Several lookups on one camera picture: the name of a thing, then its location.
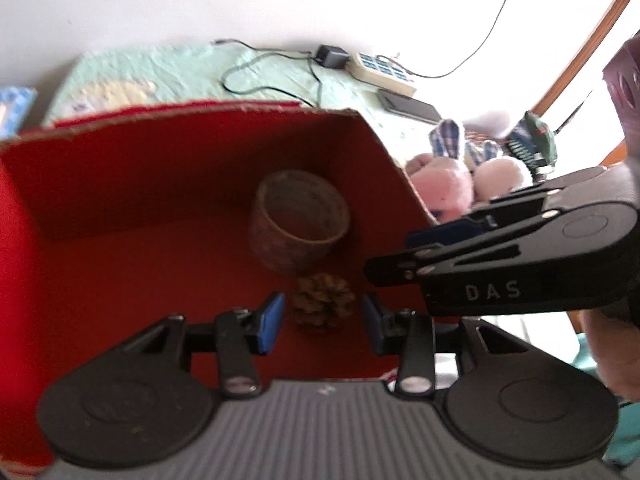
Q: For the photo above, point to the black smartphone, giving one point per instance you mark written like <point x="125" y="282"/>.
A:
<point x="407" y="105"/>

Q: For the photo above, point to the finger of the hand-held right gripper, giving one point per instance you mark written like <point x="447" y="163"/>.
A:
<point x="445" y="232"/>
<point x="400" y="269"/>

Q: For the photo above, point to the wooden frame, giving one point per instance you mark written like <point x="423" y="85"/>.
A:
<point x="585" y="40"/>

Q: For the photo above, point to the brown pine cone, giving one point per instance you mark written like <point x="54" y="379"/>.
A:
<point x="320" y="302"/>

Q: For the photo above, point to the black power adapter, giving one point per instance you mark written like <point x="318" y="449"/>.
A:
<point x="331" y="56"/>

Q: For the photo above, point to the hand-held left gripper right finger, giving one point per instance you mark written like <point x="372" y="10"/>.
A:
<point x="372" y="324"/>

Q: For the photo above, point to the large red cardboard box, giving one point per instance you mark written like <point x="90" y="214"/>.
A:
<point x="125" y="210"/>

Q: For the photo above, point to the person's right forearm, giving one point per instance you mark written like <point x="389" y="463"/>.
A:
<point x="615" y="355"/>

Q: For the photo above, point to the pink plush bunny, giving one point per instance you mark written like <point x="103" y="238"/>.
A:
<point x="445" y="185"/>

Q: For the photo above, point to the white power strip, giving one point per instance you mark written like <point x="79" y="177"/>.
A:
<point x="380" y="67"/>

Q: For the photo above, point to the white plush bunny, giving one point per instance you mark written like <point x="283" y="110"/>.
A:
<point x="500" y="172"/>

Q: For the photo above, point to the blue patterned packet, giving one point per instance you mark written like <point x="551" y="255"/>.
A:
<point x="15" y="110"/>

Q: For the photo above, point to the green bed sheet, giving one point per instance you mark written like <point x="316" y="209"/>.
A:
<point x="175" y="70"/>

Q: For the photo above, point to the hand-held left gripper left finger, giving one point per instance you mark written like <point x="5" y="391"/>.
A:
<point x="269" y="324"/>

